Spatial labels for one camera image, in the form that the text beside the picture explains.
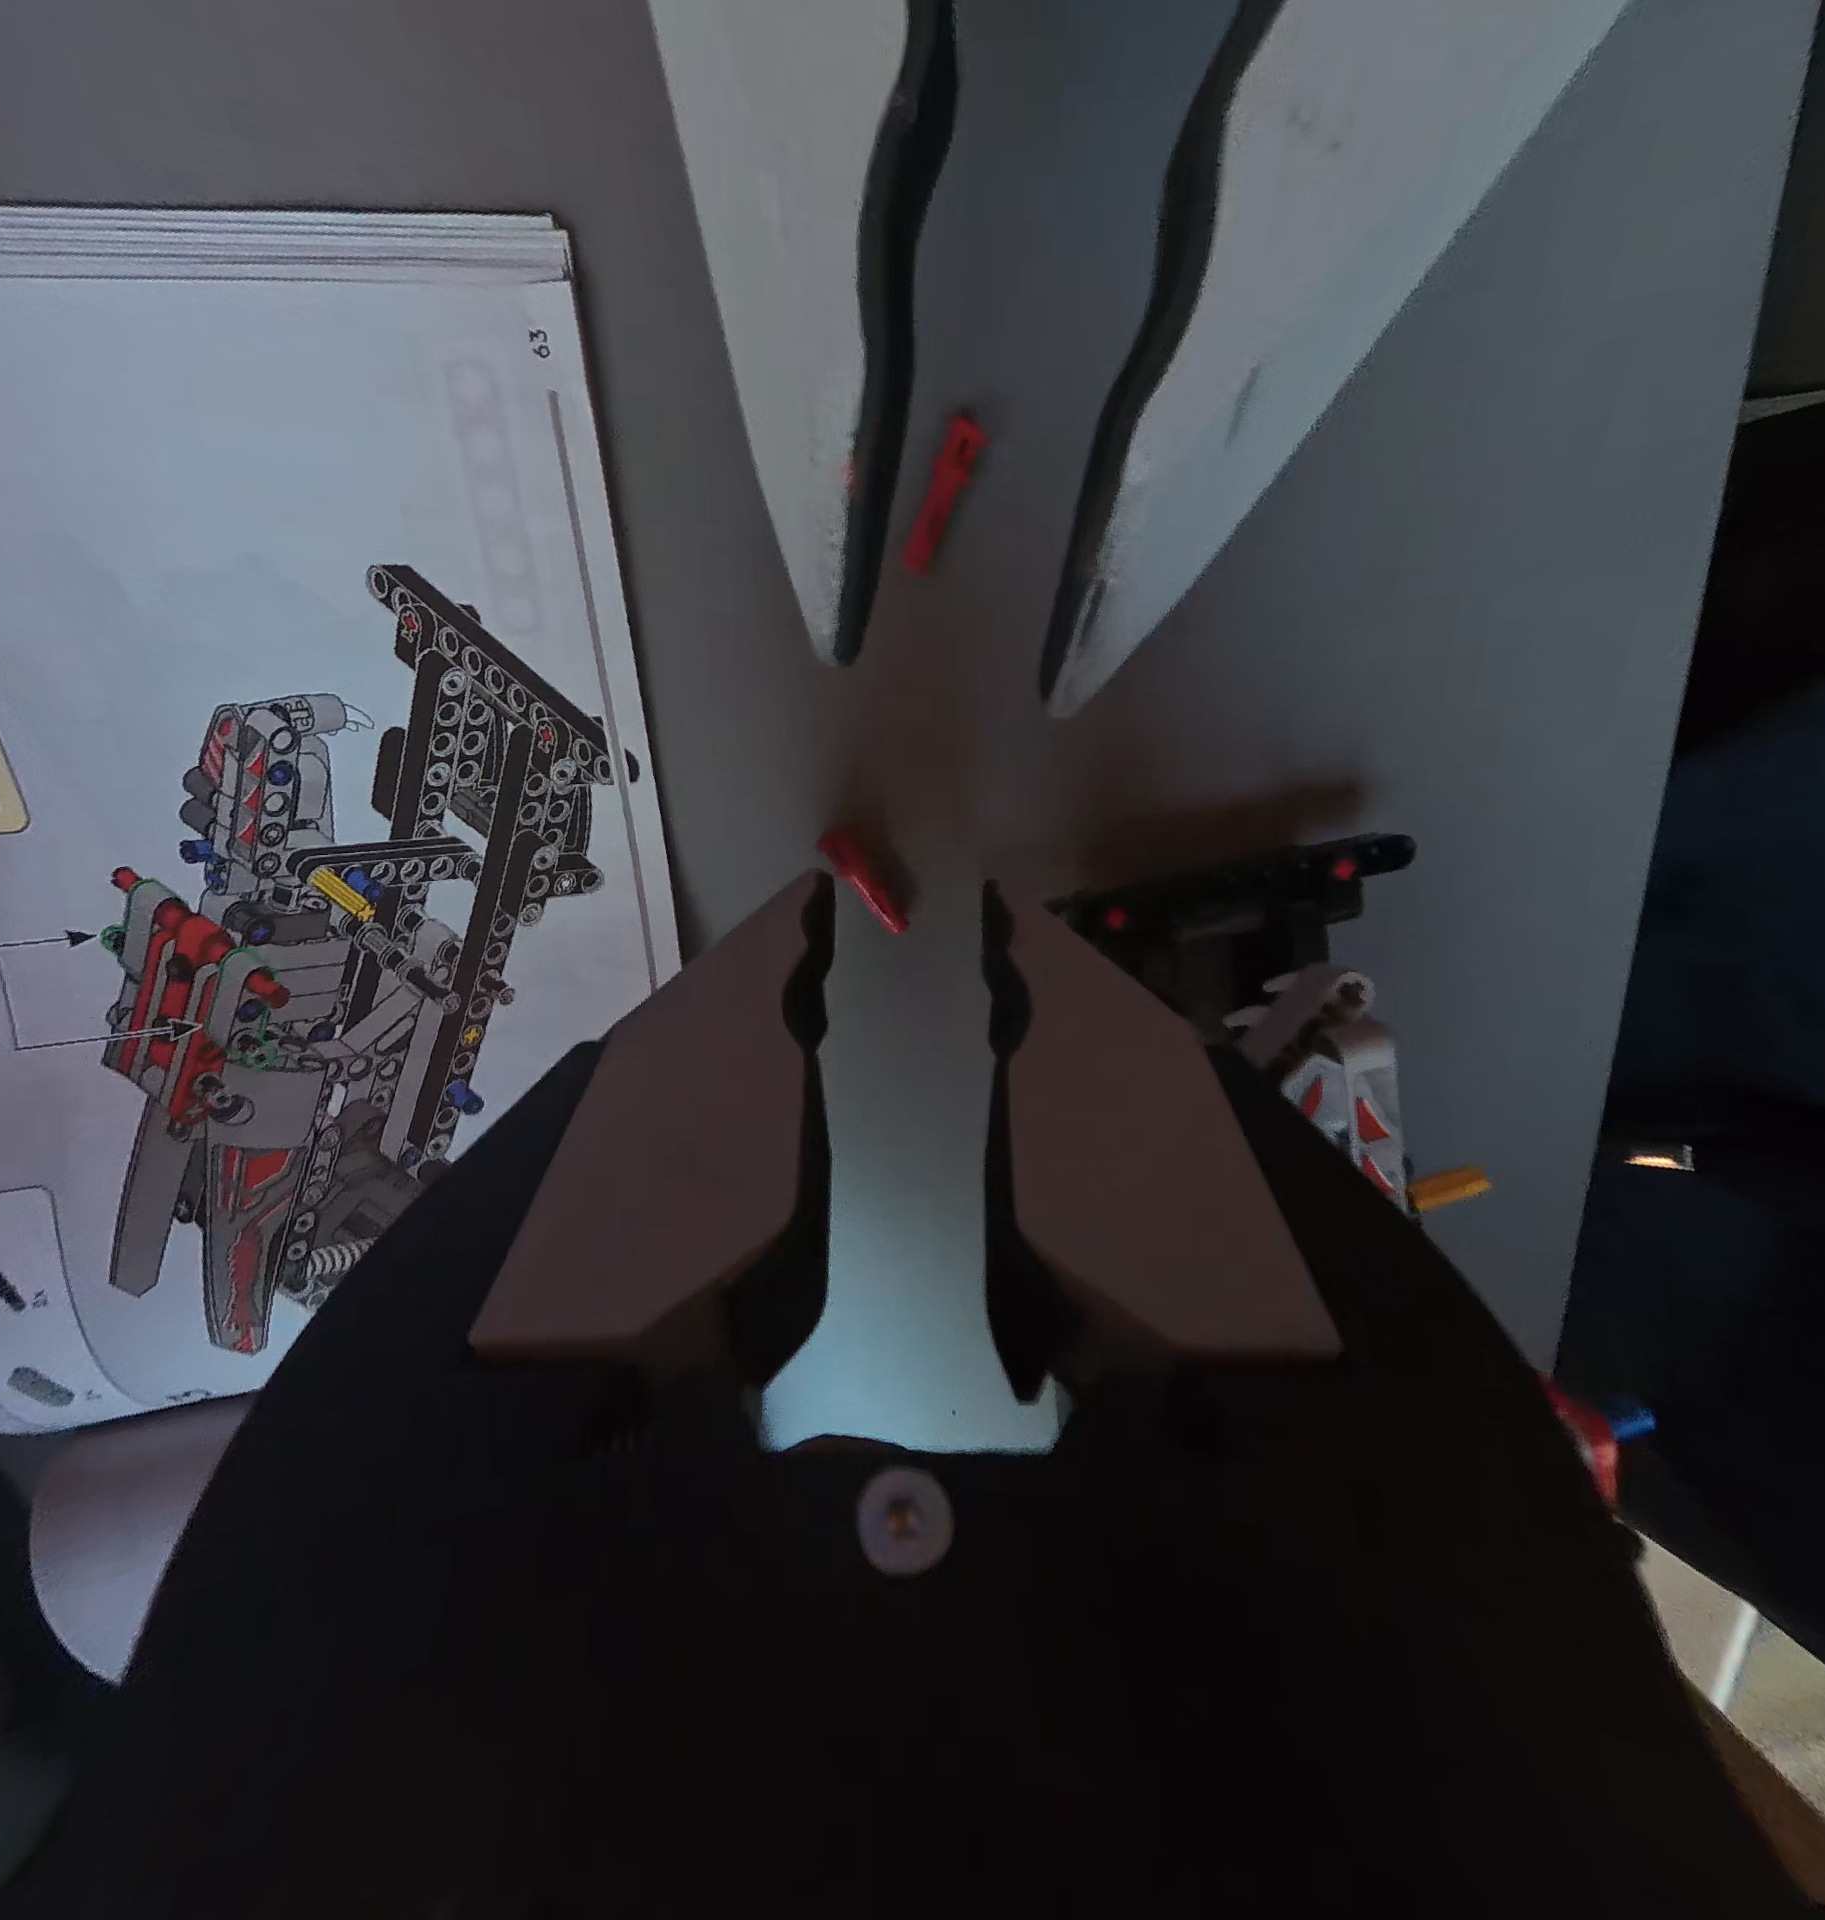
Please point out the partly built lego vehicle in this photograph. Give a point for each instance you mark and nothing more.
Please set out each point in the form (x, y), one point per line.
(1258, 908)

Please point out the small red lego assembly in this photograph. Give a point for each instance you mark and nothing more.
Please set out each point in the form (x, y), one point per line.
(1588, 1448)

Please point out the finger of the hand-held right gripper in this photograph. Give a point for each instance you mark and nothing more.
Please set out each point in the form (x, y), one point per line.
(792, 227)
(1348, 197)

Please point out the person's leg in dark trousers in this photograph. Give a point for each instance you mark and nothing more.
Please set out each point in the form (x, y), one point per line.
(1738, 975)

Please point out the lego instruction booklet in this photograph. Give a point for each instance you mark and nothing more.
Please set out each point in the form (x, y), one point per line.
(250, 527)

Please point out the red lego pin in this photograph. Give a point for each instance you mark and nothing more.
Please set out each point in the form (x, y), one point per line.
(862, 876)
(942, 497)

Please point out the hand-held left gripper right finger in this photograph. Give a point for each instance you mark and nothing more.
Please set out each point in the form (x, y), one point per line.
(1152, 1185)

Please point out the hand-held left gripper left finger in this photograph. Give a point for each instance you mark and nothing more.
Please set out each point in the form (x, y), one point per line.
(657, 1140)

